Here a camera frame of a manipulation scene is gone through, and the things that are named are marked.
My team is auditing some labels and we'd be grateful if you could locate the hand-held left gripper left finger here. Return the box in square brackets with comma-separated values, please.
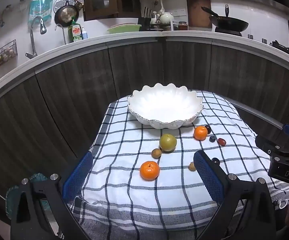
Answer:
[10, 151, 94, 240]

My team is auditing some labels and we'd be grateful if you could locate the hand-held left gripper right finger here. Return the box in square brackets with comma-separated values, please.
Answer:
[193, 150, 277, 240]

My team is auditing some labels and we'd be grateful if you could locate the mandarin orange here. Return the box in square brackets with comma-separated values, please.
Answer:
[194, 126, 208, 141]
[139, 160, 160, 181]

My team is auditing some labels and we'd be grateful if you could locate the green round fruit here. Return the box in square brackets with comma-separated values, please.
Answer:
[159, 134, 177, 152]

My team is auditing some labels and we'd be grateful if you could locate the white scalloped bowl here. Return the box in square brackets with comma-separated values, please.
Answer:
[127, 83, 204, 130]

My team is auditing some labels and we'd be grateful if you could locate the teal translucent slipper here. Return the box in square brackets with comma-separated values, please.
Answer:
[29, 172, 47, 183]
[6, 185, 20, 219]

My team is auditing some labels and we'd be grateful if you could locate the blue white checkered cloth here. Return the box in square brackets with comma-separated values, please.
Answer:
[68, 90, 289, 240]

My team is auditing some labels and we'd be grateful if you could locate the dark wood kitchen counter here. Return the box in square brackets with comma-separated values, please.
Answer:
[0, 29, 289, 230]

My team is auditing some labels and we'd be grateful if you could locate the black stove burner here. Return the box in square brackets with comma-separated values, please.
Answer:
[215, 27, 242, 37]

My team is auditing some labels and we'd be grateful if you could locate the black wok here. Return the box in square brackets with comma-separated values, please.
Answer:
[201, 4, 249, 32]

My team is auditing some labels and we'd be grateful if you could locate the small curved tap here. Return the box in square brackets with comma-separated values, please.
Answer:
[55, 24, 67, 45]

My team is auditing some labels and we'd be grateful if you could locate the tall chrome faucet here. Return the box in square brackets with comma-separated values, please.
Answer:
[25, 16, 47, 60]

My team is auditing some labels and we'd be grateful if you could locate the green dish soap bottle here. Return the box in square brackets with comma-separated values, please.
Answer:
[68, 17, 82, 43]

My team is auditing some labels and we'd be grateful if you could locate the wooden cutting board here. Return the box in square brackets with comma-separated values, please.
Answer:
[186, 0, 212, 29]

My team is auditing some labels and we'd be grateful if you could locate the green tray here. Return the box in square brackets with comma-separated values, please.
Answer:
[107, 23, 142, 34]

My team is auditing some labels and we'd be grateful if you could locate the white teapot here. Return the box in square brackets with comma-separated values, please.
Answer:
[160, 12, 174, 27]

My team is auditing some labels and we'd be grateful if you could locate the hanging frying pan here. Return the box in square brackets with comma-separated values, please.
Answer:
[54, 5, 79, 28]

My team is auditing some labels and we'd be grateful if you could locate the black knife block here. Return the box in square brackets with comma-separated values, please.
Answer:
[137, 7, 153, 30]

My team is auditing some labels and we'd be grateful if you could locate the white ceramic cup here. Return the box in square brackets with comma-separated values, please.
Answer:
[150, 11, 160, 26]

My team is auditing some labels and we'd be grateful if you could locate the teal plastic bag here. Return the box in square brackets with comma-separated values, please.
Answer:
[29, 0, 53, 27]

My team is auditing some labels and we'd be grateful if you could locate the round metal steamer rack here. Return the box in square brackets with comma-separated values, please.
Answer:
[54, 0, 85, 12]

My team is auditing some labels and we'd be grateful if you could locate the black wire wall basket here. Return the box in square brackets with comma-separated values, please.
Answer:
[0, 39, 18, 70]

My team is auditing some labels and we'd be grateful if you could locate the dark wooden window frame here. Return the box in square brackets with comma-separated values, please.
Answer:
[81, 0, 141, 22]

